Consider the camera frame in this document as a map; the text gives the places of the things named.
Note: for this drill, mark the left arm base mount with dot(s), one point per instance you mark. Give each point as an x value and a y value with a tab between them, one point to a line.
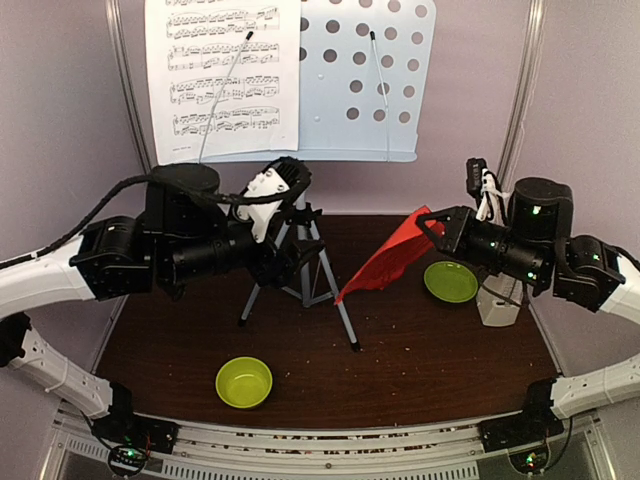
130	438

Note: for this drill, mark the aluminium frame post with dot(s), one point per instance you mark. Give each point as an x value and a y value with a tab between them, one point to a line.
524	92
116	32

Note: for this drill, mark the red paper sheet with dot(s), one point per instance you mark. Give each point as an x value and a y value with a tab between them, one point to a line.
406	245

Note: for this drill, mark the green plate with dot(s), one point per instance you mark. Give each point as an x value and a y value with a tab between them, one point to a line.
450	282

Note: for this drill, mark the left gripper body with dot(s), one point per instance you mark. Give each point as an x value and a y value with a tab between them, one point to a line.
200	261

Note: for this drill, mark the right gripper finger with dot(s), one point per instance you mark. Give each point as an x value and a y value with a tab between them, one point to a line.
436	234
456	215

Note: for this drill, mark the green bowl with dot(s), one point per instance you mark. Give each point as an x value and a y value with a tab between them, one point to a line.
244	382

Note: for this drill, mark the front aluminium rail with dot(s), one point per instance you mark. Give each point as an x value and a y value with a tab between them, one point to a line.
444	450

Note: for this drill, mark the white metronome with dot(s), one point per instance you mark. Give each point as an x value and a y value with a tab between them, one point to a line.
499	300

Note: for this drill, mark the left aluminium frame post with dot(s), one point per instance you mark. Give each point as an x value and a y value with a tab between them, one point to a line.
116	32

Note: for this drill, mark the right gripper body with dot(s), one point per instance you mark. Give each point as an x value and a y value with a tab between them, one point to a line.
518	259

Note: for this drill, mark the right aluminium frame post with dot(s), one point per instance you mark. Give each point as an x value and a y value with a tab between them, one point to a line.
524	92

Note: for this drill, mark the white sheet music page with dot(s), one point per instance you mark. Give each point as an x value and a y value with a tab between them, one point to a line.
223	77

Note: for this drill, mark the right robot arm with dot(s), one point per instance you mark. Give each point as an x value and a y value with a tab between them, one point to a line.
599	277

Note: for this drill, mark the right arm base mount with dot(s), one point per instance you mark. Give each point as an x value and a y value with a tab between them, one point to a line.
526	434

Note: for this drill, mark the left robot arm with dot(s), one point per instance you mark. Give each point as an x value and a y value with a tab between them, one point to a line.
187	230

